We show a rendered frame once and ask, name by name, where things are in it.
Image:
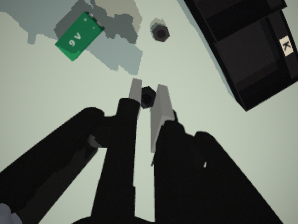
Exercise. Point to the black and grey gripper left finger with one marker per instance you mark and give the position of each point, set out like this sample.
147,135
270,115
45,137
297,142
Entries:
32,184

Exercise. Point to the black rack of three bins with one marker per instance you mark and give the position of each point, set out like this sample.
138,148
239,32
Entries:
253,57

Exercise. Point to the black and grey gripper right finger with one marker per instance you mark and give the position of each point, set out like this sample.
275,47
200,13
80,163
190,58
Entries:
177,191

